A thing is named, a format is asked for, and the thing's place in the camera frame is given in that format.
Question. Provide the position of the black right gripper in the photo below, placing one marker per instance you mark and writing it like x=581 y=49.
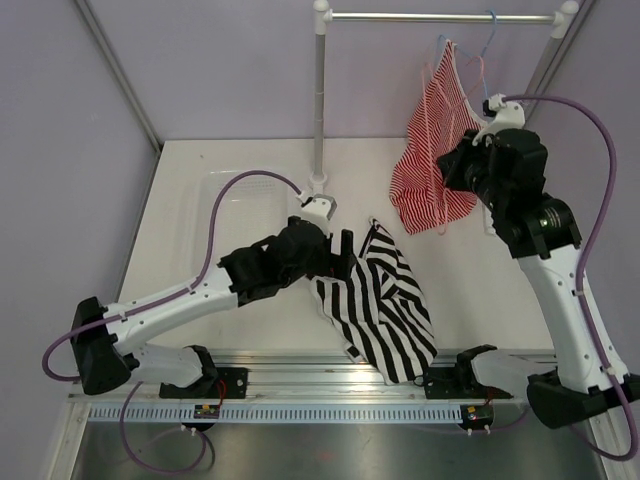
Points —
x=453 y=162

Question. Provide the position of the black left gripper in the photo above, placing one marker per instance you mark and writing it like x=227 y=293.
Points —
x=339 y=265

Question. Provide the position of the black white striped tank top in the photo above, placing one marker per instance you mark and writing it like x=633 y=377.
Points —
x=380 y=310

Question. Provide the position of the pink wire hanger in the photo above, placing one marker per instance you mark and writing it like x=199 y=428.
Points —
x=446 y=115

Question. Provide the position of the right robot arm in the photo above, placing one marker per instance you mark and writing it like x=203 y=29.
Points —
x=505 y=172

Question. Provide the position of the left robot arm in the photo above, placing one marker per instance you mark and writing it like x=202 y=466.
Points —
x=111 y=344

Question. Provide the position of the red white striped tank top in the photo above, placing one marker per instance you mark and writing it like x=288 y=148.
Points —
x=410 y=186

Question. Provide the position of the white plastic basket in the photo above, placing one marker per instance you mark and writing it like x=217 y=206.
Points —
x=252 y=209

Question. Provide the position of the white metal clothes rack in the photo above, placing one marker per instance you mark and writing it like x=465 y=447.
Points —
x=320 y=100

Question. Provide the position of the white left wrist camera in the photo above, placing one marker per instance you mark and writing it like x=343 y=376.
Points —
x=317 y=209

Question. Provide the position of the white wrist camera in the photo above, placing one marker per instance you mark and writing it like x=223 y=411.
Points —
x=504 y=115
x=317 y=209

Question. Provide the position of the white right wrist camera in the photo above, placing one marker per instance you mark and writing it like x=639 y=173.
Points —
x=504 y=115

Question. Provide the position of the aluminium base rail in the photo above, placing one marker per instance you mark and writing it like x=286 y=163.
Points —
x=330 y=377

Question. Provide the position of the blue wire hanger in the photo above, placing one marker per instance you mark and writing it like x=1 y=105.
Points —
x=441 y=39

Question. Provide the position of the white slotted cable duct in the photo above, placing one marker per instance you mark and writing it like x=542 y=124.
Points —
x=279 y=413

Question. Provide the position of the right aluminium frame post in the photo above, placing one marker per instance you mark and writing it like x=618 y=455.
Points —
x=551 y=96

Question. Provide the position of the aluminium frame post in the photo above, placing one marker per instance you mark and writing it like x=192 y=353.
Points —
x=113 y=64
x=551 y=96

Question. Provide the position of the left aluminium frame post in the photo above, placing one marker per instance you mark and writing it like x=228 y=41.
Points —
x=113 y=64

